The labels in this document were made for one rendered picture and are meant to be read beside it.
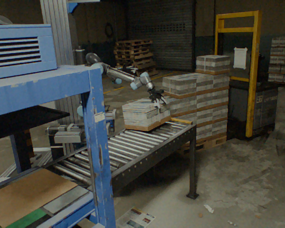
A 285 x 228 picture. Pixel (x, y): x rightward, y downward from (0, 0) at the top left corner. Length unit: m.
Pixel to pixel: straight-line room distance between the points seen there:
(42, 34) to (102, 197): 0.85
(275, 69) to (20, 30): 7.32
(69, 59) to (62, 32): 0.27
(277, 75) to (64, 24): 6.31
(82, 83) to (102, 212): 0.71
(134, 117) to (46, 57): 1.33
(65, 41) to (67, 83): 1.73
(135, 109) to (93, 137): 1.14
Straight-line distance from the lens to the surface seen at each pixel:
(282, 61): 8.00
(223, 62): 3.83
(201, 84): 3.62
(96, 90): 1.26
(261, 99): 4.34
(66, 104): 2.98
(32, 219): 1.59
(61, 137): 2.78
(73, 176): 1.90
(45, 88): 1.10
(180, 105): 3.46
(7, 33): 1.23
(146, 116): 2.36
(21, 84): 1.06
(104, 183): 1.44
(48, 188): 1.81
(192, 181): 2.87
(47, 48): 1.31
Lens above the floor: 1.71
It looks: 18 degrees down
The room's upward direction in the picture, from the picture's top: 3 degrees counter-clockwise
